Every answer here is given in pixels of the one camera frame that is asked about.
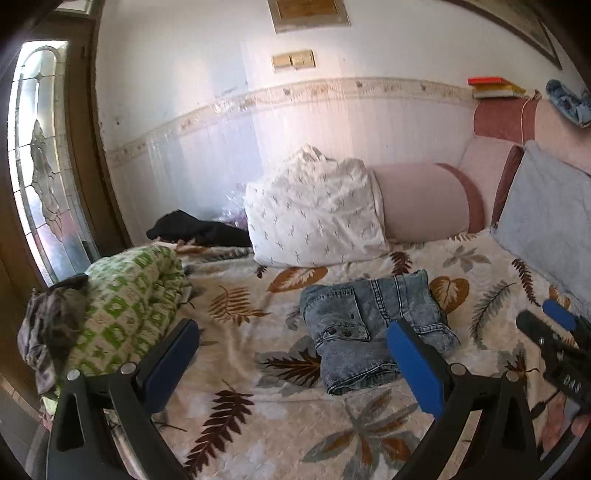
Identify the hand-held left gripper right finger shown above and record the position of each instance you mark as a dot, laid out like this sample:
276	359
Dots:
415	364

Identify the large wall picture frame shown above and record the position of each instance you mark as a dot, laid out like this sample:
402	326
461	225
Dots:
517	21

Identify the grey mottled cloth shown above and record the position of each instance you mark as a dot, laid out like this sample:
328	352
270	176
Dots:
46	323

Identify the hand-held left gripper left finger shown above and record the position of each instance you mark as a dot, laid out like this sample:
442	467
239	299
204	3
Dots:
173	364

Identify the leaf print blanket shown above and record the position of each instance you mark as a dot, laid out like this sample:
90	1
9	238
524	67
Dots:
258	410

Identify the green patterned quilt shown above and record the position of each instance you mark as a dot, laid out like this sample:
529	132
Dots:
124	304

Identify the pink padded headboard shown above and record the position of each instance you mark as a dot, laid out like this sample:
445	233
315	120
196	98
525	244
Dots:
498	117

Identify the black cloth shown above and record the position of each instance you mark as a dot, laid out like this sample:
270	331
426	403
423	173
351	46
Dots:
203	230

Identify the blue denim cloth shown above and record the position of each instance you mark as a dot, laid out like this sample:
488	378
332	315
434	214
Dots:
565	99

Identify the white printed pillow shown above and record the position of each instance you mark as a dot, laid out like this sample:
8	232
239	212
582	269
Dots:
314	217

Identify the beige wall light switch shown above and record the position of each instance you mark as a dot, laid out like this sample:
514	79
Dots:
293	61

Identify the small wooden picture frame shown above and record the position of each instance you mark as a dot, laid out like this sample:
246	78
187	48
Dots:
307	11

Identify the grey blue pillow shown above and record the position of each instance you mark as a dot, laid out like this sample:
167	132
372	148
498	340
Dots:
540	217

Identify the pink bolster pillow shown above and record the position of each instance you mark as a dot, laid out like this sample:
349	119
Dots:
420	203

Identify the wooden door with glass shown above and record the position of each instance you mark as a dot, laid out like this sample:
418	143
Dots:
41	138

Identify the orange red book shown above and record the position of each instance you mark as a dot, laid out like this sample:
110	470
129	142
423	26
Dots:
485	81

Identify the blue denim pants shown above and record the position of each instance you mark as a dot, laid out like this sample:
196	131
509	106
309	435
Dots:
351	332

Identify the clear plastic bag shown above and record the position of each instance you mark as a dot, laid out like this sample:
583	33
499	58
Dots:
233	212

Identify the yellow white book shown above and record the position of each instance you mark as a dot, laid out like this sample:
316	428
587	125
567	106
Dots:
496	92

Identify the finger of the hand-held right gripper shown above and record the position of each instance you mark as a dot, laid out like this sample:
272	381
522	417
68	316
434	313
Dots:
558	314
538	330

